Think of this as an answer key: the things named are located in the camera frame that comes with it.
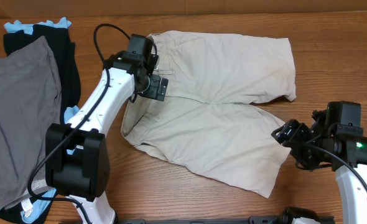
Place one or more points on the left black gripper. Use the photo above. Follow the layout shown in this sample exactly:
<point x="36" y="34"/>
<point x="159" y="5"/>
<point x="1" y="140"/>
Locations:
<point x="152" y="90"/>

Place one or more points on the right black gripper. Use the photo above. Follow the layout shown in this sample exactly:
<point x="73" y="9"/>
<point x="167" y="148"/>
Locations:
<point x="291" y="135"/>

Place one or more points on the beige cotton shorts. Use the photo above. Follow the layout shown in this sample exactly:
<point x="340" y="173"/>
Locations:
<point x="211" y="121"/>

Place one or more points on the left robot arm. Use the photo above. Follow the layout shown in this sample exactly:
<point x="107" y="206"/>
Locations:
<point x="77" y="163"/>

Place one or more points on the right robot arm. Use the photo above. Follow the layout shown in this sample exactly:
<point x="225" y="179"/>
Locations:
<point x="336" y="141"/>

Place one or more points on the black garment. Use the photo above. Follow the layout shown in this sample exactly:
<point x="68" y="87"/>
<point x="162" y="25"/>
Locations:
<point x="65" y="62"/>

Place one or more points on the grey garment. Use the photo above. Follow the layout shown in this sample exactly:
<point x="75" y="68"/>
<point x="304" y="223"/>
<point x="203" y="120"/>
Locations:
<point x="30" y="101"/>

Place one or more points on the light blue garment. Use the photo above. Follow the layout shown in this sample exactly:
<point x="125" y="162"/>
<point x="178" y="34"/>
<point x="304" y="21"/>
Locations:
<point x="34" y="26"/>

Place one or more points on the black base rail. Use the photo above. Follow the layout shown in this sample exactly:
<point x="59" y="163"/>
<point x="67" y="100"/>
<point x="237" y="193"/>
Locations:
<point x="250" y="220"/>

